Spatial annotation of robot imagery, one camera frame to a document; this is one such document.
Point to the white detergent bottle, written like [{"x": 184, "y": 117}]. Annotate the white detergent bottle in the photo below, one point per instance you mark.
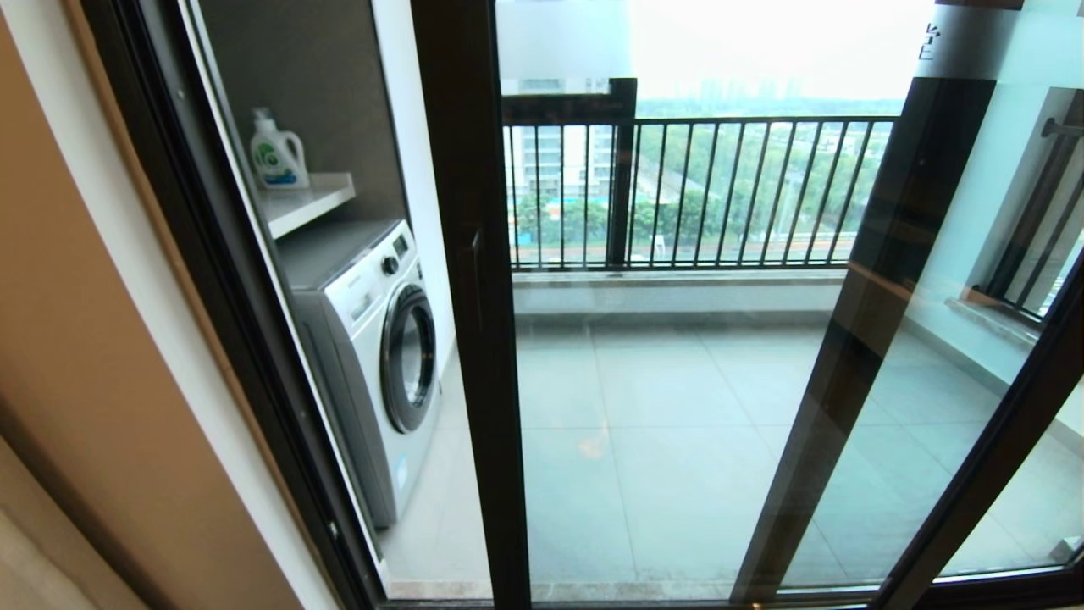
[{"x": 278, "y": 161}]

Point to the grey stone side sill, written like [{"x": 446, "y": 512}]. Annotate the grey stone side sill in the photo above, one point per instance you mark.
[{"x": 987, "y": 326}]

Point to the dark balcony window frame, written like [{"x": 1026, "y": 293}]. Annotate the dark balcony window frame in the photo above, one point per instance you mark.
[{"x": 622, "y": 186}]

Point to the grey stone balcony sill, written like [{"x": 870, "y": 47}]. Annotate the grey stone balcony sill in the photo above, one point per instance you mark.
[{"x": 677, "y": 278}]

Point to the white shelf board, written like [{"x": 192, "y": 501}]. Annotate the white shelf board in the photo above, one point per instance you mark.
[{"x": 309, "y": 202}]

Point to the silver front-load washing machine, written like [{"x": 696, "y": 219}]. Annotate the silver front-load washing machine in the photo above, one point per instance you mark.
[{"x": 364, "y": 381}]

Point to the black balcony railing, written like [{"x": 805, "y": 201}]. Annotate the black balcony railing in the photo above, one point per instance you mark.
[{"x": 762, "y": 119}]

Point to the dark framed sliding glass door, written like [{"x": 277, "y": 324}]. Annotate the dark framed sliding glass door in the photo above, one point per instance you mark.
[{"x": 474, "y": 381}]

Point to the dark outer door frame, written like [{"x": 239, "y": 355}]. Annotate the dark outer door frame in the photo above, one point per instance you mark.
[{"x": 250, "y": 339}]

